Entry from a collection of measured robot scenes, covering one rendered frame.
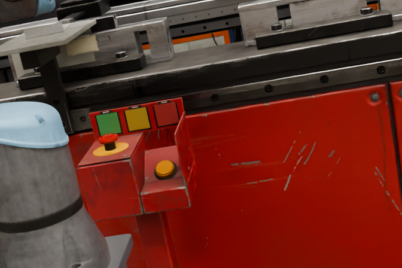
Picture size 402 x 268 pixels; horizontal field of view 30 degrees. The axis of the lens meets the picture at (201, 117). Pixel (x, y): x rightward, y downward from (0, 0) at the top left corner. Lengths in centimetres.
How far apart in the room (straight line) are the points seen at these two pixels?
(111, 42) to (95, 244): 87
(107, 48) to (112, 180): 45
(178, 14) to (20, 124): 113
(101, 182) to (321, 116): 51
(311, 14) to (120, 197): 62
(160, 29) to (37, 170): 88
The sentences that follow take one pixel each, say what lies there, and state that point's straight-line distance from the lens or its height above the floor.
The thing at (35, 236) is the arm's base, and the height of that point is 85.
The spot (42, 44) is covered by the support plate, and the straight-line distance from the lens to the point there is 156.
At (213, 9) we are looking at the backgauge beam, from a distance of 199.
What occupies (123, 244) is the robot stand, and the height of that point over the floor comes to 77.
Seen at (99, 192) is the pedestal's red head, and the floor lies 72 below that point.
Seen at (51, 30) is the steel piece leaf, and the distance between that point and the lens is 169.
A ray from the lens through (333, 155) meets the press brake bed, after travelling 169.
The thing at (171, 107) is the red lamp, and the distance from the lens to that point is 154.
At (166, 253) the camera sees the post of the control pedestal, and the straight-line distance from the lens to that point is 155.
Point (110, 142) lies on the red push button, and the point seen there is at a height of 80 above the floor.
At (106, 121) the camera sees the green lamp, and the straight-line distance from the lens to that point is 157.
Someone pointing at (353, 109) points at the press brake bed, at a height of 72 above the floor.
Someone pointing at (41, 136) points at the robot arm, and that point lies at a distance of 93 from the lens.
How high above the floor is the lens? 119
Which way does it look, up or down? 15 degrees down
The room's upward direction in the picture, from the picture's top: 12 degrees counter-clockwise
